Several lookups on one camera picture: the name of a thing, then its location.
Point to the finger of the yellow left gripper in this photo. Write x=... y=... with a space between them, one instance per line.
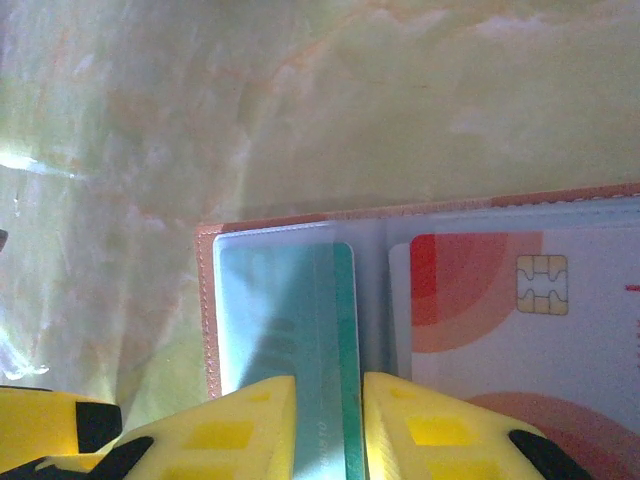
x=40 y=415
x=55 y=465

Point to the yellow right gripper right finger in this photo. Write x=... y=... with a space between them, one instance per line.
x=440 y=440

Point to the white card red circles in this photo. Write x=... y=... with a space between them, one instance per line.
x=500 y=325

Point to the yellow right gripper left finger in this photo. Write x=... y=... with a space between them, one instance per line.
x=225 y=435

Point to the teal bank card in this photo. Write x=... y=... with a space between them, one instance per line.
x=280 y=310

